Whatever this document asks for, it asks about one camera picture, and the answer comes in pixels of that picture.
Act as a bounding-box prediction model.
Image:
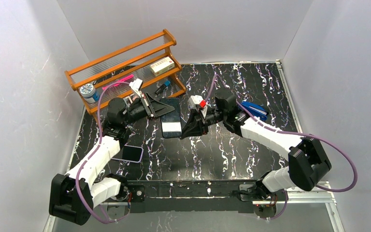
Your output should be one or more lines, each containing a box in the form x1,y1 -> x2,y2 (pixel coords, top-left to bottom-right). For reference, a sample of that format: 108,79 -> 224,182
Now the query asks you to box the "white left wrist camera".
129,78 -> 143,98

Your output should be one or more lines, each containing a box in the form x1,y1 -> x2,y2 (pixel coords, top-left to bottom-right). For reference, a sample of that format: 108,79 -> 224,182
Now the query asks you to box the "blue white jar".
79,83 -> 100,103

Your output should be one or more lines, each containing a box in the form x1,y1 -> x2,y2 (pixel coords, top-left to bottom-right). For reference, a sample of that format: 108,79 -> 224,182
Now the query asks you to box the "black blue marker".
155,80 -> 171,95

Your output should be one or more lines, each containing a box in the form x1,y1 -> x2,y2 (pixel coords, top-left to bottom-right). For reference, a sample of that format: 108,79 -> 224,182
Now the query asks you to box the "white pink tape dispenser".
124,94 -> 138,105

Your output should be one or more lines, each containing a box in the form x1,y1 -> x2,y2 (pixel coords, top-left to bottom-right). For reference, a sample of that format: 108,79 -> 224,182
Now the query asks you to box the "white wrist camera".
188,95 -> 208,118
129,78 -> 143,98

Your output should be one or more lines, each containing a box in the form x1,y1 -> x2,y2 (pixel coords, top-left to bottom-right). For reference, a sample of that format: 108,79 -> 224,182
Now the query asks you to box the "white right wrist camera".
188,95 -> 208,118

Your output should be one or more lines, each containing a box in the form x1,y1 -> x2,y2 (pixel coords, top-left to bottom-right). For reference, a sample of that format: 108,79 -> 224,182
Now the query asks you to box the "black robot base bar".
107,179 -> 277,221

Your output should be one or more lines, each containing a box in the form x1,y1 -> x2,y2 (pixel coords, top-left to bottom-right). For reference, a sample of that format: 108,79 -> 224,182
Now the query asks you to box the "white red small box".
150,57 -> 175,76

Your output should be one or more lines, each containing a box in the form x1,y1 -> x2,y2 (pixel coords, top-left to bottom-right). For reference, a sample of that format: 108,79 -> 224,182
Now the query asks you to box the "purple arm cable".
75,81 -> 135,224
204,74 -> 358,221

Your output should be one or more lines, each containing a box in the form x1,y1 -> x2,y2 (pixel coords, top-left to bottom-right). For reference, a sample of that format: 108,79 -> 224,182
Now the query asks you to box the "blue stapler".
241,101 -> 269,122

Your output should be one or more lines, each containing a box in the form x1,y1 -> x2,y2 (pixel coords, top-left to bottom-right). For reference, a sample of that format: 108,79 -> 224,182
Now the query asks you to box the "phone in purple case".
111,145 -> 143,163

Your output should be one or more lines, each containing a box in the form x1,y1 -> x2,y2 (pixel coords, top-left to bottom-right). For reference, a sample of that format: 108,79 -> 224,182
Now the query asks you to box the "orange wooden shelf rack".
65,29 -> 186,123

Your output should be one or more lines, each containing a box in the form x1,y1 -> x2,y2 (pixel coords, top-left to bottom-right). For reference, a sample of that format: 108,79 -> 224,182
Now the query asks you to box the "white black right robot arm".
181,95 -> 332,197

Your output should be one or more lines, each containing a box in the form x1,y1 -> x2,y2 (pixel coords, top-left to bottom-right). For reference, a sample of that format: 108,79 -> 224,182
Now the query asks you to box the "pink comb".
102,74 -> 134,90

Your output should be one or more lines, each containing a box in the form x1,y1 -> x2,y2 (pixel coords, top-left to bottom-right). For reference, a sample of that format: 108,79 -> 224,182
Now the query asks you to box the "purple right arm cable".
204,74 -> 358,221

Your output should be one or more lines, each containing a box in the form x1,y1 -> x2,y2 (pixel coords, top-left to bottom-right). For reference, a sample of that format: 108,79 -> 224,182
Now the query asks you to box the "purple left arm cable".
75,81 -> 135,224

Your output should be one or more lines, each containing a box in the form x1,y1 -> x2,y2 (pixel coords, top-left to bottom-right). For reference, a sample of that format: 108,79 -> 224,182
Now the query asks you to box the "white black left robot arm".
49,93 -> 175,225

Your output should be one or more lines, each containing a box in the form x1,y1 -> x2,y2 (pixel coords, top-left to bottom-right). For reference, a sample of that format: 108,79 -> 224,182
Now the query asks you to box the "black phone case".
160,98 -> 182,139

